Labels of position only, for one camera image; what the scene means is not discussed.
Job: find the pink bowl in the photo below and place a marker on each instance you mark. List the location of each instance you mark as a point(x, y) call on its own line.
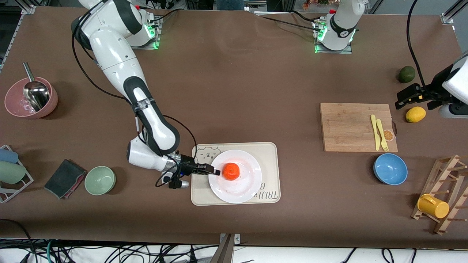
point(14, 102)

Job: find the blue bowl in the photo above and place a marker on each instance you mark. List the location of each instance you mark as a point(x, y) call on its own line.
point(390, 169)

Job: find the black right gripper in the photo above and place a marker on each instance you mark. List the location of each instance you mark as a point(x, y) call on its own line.
point(188, 167)

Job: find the pale green cup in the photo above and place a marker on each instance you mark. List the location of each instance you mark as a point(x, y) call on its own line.
point(11, 172)

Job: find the pale blue cup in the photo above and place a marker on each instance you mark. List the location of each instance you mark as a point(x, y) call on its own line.
point(8, 156)

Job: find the aluminium frame rail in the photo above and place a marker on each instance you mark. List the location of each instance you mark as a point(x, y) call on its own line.
point(448, 16)

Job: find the orange fruit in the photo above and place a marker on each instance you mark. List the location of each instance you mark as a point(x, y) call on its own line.
point(231, 171)

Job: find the dark green avocado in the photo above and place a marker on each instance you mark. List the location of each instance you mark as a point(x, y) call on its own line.
point(406, 74)

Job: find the small orange slice toy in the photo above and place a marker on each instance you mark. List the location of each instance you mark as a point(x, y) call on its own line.
point(388, 135)

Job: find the pale green bowl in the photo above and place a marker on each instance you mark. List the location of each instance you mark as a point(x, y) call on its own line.
point(100, 180)

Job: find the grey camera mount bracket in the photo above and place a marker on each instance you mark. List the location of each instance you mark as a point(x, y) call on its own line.
point(227, 248)

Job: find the yellow mug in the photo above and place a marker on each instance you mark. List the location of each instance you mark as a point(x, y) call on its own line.
point(433, 206)

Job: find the wooden mug rack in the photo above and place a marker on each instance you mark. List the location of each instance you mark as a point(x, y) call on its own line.
point(448, 168)

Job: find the yellow plastic fork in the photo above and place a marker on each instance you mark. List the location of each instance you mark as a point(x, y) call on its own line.
point(382, 135)

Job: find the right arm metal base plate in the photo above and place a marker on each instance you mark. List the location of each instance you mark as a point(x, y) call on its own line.
point(151, 44)

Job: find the yellow lemon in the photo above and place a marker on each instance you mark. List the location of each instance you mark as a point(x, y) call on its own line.
point(415, 114)

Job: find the wooden cutting board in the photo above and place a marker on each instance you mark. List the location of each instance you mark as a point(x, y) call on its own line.
point(343, 128)

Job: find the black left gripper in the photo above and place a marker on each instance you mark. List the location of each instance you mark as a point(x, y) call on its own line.
point(432, 92)

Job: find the cream tray with bear print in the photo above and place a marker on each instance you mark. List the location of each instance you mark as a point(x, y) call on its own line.
point(270, 153)

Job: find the dark folded cloth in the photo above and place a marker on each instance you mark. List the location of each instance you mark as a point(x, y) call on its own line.
point(64, 179)

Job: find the white round plate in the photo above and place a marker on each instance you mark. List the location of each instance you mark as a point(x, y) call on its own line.
point(248, 186)

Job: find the metal scoop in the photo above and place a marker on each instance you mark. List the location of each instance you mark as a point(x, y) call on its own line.
point(36, 95)

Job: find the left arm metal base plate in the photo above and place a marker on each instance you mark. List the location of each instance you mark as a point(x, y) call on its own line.
point(334, 51)

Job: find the yellow plastic knife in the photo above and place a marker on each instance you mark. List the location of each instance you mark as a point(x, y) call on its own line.
point(375, 133)

